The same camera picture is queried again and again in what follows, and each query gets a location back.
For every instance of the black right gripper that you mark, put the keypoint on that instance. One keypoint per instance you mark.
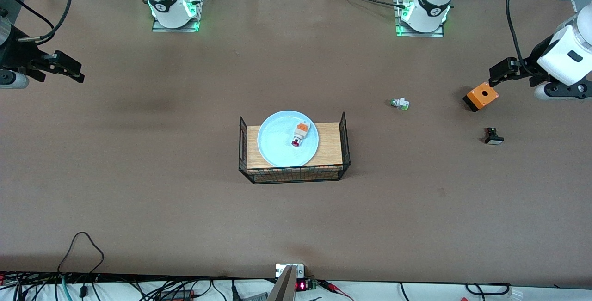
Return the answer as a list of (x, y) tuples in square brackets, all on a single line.
[(19, 54)]

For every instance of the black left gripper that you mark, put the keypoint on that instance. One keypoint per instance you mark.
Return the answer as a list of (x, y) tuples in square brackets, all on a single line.
[(530, 64)]

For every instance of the red push button switch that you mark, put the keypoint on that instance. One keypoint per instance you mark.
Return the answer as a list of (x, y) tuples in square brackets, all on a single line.
[(299, 134)]

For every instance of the light blue round plate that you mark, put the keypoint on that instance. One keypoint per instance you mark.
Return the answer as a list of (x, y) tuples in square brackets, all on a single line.
[(277, 144)]

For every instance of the black square white button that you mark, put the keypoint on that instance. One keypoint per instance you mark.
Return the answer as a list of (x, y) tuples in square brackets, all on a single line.
[(493, 136)]

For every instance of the red digit display module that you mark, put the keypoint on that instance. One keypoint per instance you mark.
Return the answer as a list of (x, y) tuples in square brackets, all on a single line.
[(302, 285)]

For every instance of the orange button enclosure box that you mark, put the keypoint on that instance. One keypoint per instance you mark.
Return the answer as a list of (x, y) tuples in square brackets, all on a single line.
[(482, 95)]

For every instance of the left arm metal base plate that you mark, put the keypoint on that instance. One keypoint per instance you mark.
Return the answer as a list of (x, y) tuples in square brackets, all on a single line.
[(418, 33)]

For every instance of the green push button switch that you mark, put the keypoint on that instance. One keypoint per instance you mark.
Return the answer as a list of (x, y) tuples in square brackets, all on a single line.
[(400, 103)]

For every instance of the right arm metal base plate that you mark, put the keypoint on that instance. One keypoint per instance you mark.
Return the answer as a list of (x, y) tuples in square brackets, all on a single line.
[(200, 0)]

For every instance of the silver metal camera mount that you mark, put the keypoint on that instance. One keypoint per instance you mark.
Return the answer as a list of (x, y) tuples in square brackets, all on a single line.
[(287, 282)]

